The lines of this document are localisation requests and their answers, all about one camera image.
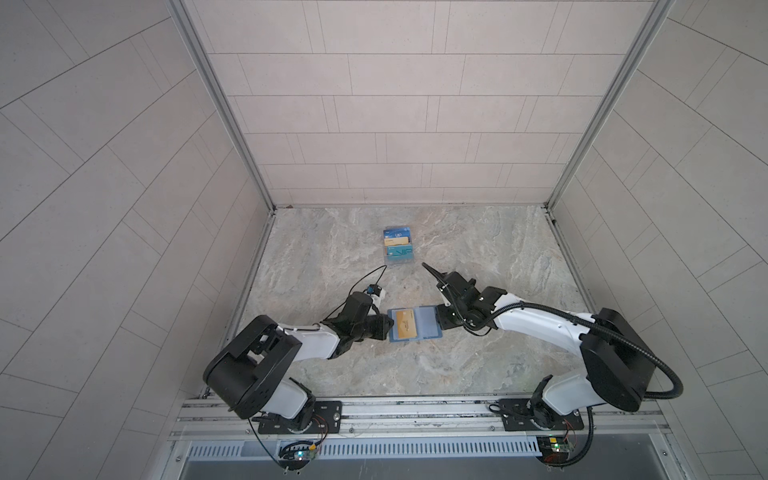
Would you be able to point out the white vent grille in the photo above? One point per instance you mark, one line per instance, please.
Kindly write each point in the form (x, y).
(381, 448)

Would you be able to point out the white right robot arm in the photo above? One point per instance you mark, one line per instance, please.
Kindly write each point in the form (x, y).
(615, 366)

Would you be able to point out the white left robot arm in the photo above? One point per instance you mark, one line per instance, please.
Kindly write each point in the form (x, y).
(249, 374)

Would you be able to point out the left circuit board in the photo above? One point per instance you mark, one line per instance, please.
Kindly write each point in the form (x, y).
(296, 455)

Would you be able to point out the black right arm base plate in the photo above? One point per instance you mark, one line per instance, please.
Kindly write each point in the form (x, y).
(520, 415)

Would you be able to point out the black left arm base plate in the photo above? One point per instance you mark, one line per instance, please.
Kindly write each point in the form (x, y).
(322, 417)

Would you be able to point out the gold VIP card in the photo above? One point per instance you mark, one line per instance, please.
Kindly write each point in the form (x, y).
(405, 324)

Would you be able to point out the circuit board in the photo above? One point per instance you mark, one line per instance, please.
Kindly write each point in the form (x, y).
(296, 455)
(554, 449)

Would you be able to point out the aluminium corner post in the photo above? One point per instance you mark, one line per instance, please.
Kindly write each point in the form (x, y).
(648, 30)
(192, 40)

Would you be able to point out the teal VIP card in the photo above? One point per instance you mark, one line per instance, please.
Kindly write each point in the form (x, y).
(401, 253)

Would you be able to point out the blue-grey card holder wallet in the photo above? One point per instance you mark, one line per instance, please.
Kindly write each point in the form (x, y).
(428, 327)

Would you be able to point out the dark blue VIP card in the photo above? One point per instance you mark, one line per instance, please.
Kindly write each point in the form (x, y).
(397, 232)

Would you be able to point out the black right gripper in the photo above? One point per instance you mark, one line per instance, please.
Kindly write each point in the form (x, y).
(439, 311)

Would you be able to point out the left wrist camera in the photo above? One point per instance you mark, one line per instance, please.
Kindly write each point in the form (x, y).
(376, 292)

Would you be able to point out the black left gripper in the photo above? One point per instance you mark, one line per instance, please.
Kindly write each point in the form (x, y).
(382, 329)

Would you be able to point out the right circuit board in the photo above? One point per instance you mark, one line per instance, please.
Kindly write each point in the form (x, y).
(554, 449)

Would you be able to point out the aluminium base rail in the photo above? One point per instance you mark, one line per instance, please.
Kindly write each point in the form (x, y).
(402, 416)

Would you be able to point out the left aluminium corner post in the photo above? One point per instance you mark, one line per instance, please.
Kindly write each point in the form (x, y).
(192, 40)

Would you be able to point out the right aluminium corner post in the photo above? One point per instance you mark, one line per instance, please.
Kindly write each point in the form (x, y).
(648, 30)

